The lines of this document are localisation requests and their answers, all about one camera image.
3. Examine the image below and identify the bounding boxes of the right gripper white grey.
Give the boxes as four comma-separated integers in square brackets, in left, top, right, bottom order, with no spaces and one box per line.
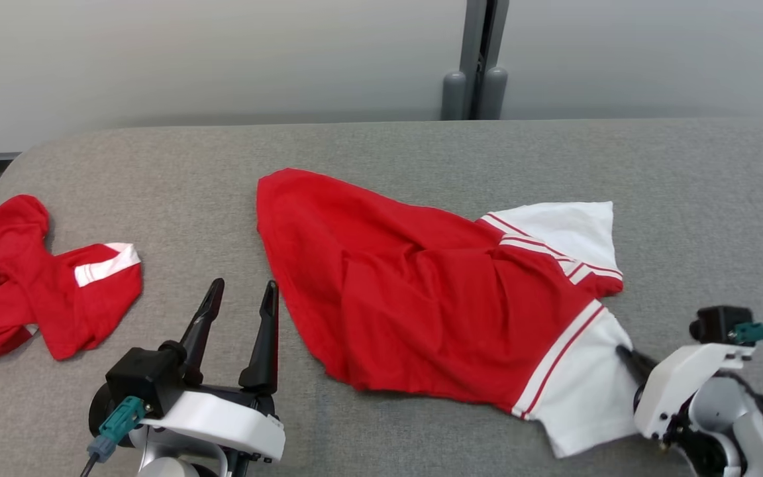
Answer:
[617,343,753,474]

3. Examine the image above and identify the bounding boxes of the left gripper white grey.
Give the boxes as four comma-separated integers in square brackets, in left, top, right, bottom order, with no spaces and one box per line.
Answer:
[88,278,286,477]

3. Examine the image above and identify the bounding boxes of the red jersey with black letters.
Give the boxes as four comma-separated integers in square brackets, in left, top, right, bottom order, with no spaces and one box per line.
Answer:
[256,168,640,459]

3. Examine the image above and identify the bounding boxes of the red shorts with white band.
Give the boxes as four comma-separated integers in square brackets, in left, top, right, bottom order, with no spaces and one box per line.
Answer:
[0,194,142,362]

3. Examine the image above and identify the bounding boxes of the grey rounded post cap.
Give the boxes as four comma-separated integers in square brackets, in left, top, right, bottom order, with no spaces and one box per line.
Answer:
[441,71,467,121]
[481,67,508,120]

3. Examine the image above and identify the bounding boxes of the grey partition post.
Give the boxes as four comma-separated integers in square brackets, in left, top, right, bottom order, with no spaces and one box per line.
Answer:
[459,0,510,121]

